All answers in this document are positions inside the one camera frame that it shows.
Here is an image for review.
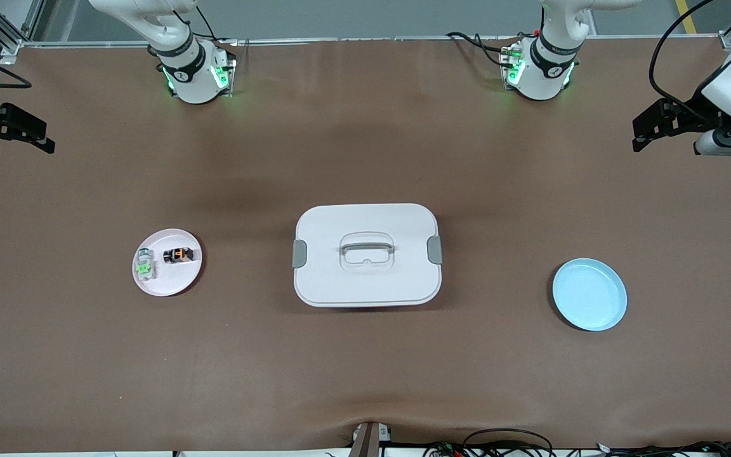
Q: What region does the white lidded storage box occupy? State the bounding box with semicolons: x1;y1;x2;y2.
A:
292;203;444;308

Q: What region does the metal mount bracket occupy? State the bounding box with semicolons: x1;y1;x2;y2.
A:
350;421;393;457

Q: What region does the pink round plate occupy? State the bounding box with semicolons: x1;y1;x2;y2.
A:
132;228;203;297

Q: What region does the black looped cable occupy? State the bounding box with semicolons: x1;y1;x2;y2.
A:
463;428;554;457

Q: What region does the black base cable bundle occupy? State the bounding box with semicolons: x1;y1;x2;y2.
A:
446;30;520;68

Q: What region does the coloured wire bundle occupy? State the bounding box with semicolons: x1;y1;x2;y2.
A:
423;442;468;457

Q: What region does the light blue round plate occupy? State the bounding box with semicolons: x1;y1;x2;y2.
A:
552;258;628;332

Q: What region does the brown table mat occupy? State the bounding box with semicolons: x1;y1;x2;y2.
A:
0;37;731;454

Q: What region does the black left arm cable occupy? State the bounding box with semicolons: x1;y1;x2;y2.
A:
649;0;731;123

